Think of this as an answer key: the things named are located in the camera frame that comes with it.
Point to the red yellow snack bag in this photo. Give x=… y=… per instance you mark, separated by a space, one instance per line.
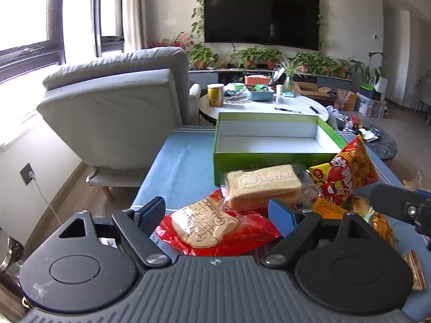
x=343 y=175

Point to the beige curtain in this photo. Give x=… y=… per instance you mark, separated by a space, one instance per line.
x=134 y=10

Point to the trailing vine plant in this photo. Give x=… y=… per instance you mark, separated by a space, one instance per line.
x=197 y=23

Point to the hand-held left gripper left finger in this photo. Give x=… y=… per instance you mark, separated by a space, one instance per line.
x=152 y=215

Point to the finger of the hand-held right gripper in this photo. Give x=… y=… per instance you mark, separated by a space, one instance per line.
x=390 y=202

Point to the green cardboard box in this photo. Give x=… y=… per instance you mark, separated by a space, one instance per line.
x=269 y=161

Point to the grey wall socket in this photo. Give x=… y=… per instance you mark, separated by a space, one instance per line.
x=27 y=174

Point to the white round table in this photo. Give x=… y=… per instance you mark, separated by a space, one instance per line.
x=256 y=107

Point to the black pen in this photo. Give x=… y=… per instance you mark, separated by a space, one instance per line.
x=288 y=110

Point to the brown cardboard box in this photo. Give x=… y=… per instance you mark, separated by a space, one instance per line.
x=313 y=91

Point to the red round cookie packet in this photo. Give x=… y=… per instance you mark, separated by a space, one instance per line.
x=202 y=227

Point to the blue tray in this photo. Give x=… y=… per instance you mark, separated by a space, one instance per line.
x=260 y=95

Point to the grey armchair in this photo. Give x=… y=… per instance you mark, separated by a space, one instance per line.
x=111 y=117

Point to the orange label clear packet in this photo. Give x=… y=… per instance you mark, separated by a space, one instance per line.
x=325 y=208

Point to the window with dark frame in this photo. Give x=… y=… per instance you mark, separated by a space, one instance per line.
x=27 y=13

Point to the clear sliced bread packet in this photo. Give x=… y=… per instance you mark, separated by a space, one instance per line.
x=262 y=183

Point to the grey television cabinet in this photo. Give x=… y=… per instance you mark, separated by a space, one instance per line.
x=229 y=75

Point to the short black marker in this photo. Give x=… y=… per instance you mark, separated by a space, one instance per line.
x=315 y=109

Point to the clear storage box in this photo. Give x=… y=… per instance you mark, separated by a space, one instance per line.
x=370 y=106

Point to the dark marble round table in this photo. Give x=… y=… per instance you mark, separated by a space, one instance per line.
x=382 y=146

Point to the potted green plant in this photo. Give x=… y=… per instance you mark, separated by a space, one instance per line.
x=202 y=57
x=315 y=62
x=271 y=59
x=247 y=57

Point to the white cup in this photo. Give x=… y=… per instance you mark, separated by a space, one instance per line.
x=279 y=90

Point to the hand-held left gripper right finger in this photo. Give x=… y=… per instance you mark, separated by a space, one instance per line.
x=281 y=218

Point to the tall large-leaf plant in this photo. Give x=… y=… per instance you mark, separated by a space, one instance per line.
x=368 y=70

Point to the shiny metal bin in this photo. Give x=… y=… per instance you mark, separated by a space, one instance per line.
x=10 y=257

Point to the beige brown snack packet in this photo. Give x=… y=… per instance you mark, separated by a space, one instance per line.
x=414 y=271

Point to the glass vase with plant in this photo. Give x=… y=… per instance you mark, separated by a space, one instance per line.
x=289 y=84

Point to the yellow canister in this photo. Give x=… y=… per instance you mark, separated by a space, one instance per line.
x=215 y=96

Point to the blue striped tablecloth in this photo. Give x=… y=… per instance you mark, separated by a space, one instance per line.
x=181 y=168

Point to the red flower plant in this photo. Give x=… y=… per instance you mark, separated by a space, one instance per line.
x=175 y=40

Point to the black flat television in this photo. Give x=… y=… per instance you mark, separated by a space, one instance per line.
x=261 y=13

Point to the orange box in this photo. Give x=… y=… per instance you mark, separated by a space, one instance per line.
x=256 y=80

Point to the clear plastic bag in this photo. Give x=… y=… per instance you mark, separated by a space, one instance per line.
x=416 y=181

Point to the yellow cracker bag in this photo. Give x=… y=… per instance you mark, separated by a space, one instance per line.
x=382 y=227

